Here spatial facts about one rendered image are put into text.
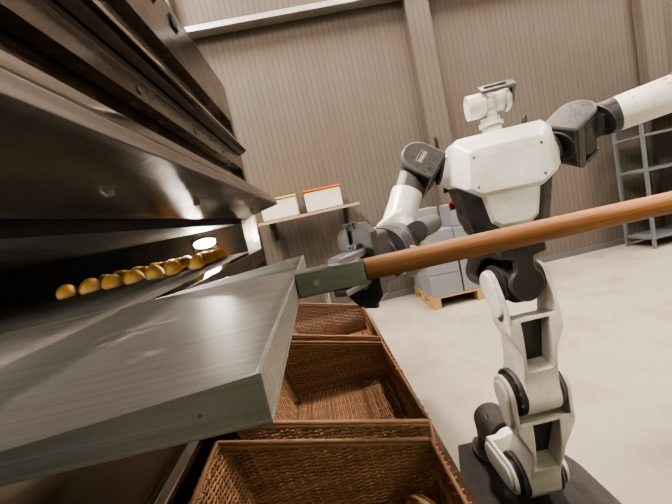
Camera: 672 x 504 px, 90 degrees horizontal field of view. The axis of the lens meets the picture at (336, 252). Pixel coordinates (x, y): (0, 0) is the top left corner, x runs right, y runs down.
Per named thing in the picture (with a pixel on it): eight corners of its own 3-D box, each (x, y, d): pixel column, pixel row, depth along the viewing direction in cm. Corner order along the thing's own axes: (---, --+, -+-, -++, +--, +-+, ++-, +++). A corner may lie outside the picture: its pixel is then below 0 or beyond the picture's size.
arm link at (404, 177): (389, 200, 105) (401, 163, 109) (418, 208, 104) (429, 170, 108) (393, 181, 94) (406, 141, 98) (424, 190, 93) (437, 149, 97)
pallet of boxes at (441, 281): (496, 276, 453) (483, 194, 441) (531, 288, 378) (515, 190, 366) (415, 295, 451) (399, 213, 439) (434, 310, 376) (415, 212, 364)
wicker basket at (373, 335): (278, 396, 142) (263, 335, 139) (289, 346, 198) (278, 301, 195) (390, 370, 144) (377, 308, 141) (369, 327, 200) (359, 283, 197)
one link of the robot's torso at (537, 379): (495, 401, 113) (472, 267, 107) (545, 389, 113) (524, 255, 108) (522, 430, 98) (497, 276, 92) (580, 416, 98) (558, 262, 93)
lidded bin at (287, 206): (301, 215, 428) (296, 195, 425) (300, 214, 392) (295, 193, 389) (266, 222, 426) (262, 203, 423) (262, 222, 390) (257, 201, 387)
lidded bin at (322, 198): (341, 206, 431) (337, 186, 428) (344, 204, 394) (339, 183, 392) (307, 213, 429) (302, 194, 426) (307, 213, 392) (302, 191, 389)
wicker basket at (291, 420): (253, 529, 81) (225, 424, 78) (276, 403, 137) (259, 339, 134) (446, 477, 84) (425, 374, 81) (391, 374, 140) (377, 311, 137)
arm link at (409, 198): (361, 260, 97) (383, 193, 103) (404, 275, 96) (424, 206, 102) (365, 249, 86) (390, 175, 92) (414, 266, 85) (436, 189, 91)
